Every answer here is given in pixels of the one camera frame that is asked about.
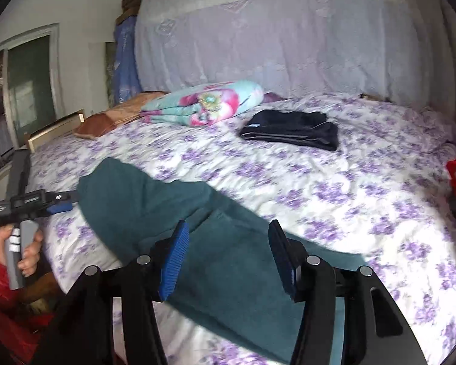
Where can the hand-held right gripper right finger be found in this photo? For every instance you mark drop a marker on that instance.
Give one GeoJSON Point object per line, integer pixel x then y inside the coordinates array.
{"type": "Point", "coordinates": [281, 258]}

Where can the purple cloth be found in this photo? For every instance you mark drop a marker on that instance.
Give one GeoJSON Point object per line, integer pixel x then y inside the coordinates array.
{"type": "Point", "coordinates": [275, 97]}

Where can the person's left forearm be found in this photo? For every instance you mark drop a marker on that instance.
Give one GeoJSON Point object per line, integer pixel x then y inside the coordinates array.
{"type": "Point", "coordinates": [0, 292]}

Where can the white framed green window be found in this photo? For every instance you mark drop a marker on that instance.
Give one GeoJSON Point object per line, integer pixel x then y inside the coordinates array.
{"type": "Point", "coordinates": [30, 83]}

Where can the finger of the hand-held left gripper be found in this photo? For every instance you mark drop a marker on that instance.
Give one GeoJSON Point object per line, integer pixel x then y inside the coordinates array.
{"type": "Point", "coordinates": [60, 208]}

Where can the person's left hand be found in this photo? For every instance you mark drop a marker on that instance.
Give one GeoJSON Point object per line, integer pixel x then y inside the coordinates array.
{"type": "Point", "coordinates": [32, 254]}

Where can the light wooden bed frame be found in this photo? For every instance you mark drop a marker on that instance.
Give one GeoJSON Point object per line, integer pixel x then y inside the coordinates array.
{"type": "Point", "coordinates": [53, 129]}

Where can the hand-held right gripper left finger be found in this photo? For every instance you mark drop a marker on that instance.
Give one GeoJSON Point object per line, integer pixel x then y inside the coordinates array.
{"type": "Point", "coordinates": [176, 254]}

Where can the white lace cover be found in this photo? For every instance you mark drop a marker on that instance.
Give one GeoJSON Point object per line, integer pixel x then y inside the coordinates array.
{"type": "Point", "coordinates": [288, 45]}

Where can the folded black pants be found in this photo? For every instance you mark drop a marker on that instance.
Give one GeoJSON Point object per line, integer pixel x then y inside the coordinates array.
{"type": "Point", "coordinates": [288, 127]}

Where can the blue patterned cloth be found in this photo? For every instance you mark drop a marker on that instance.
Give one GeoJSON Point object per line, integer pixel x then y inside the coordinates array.
{"type": "Point", "coordinates": [126, 64]}

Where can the brown pillow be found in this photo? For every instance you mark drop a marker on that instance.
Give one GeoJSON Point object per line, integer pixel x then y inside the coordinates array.
{"type": "Point", "coordinates": [110, 119]}

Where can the dark wooden furniture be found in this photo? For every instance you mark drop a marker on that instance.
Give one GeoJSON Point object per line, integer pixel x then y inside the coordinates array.
{"type": "Point", "coordinates": [131, 3]}

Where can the purple floral bed sheet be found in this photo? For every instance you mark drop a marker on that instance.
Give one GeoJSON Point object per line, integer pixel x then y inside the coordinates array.
{"type": "Point", "coordinates": [326, 197]}

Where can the folded colourful floral blanket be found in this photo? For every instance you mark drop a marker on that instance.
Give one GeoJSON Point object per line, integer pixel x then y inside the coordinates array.
{"type": "Point", "coordinates": [197, 102]}

